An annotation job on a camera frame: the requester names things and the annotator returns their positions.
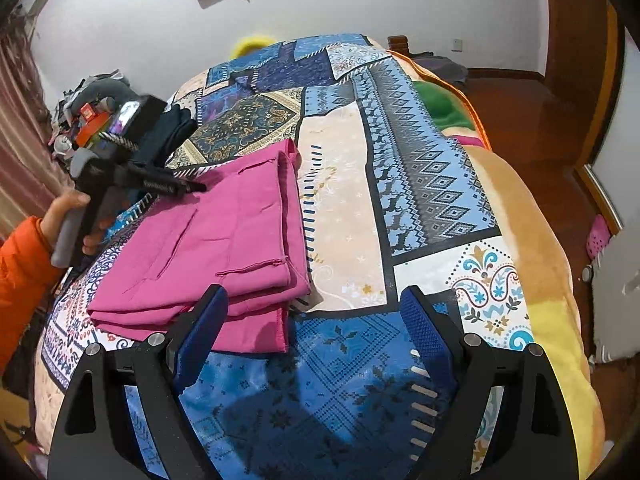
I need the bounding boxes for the grey white plastic object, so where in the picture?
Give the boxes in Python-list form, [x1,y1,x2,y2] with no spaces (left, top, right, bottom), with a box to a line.
[582,225,640,363]

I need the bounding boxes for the orange box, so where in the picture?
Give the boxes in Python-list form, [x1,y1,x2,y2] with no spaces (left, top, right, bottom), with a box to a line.
[76,102,112,147]

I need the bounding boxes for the brown striped curtain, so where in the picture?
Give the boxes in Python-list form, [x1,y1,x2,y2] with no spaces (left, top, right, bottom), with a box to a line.
[0,10,72,242]

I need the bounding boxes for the pile of grey clothes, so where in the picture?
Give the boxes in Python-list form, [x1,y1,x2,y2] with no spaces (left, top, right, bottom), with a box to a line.
[60,72,137,111]

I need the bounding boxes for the pink pants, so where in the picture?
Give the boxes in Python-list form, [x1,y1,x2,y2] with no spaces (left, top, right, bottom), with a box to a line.
[87,139,314,356]

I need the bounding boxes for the blue patchwork printed blanket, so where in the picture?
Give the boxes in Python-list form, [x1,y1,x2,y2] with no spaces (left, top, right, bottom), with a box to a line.
[35,34,534,480]

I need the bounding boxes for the orange green plush blanket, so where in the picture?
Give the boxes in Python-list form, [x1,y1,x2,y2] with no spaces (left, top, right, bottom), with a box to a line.
[390,50,609,480]

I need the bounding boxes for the yellow curved cushion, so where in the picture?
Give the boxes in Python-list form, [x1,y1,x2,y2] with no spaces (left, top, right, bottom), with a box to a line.
[232,34,276,57]

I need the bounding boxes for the grey cloth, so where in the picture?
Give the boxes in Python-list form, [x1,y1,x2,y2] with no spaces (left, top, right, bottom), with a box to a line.
[414,52,469,84]

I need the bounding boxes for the pink slipper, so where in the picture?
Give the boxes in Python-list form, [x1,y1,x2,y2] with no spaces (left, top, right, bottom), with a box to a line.
[587,215,612,257]

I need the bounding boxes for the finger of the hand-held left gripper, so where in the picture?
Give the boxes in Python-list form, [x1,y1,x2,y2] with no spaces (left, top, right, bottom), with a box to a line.
[116,166,209,199]

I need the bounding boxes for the dark folded cloth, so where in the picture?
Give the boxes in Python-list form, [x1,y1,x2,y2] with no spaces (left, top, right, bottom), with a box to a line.
[144,105,199,167]

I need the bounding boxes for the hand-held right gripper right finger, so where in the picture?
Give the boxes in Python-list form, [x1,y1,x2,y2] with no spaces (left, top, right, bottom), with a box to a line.
[400,285,592,480]

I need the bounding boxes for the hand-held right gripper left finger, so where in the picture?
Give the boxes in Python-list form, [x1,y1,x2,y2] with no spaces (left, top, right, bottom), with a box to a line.
[47,284,231,480]

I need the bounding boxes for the person's left hand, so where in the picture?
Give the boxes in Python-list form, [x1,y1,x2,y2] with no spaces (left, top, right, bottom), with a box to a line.
[40,191,107,257]

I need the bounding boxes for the brown wooden door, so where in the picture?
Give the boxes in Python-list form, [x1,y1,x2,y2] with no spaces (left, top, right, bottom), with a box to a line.
[545,0,621,171]

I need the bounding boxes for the person's left forearm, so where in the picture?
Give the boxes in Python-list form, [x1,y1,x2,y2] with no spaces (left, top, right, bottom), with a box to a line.
[0,216,67,377]

